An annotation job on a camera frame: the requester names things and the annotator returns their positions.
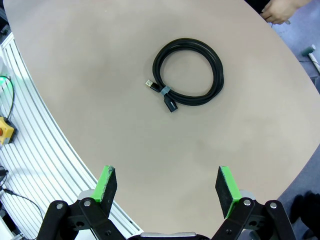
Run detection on green-padded right gripper left finger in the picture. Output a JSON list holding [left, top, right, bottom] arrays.
[[36, 164, 141, 240]]

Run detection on green-padded right gripper right finger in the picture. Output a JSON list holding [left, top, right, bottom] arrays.
[[211, 165, 297, 240]]

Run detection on person's right hand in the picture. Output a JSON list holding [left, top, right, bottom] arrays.
[[259, 0, 301, 25]]

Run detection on yellow emergency stop box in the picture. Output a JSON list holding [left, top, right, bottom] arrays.
[[0, 116, 17, 146]]

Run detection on white leg with grey foot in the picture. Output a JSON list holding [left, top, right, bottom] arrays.
[[301, 44, 320, 76]]

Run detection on aluminium profile frame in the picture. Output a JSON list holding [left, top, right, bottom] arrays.
[[0, 32, 145, 240]]

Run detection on black USB cable coil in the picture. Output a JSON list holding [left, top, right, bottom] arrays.
[[144, 37, 225, 113]]

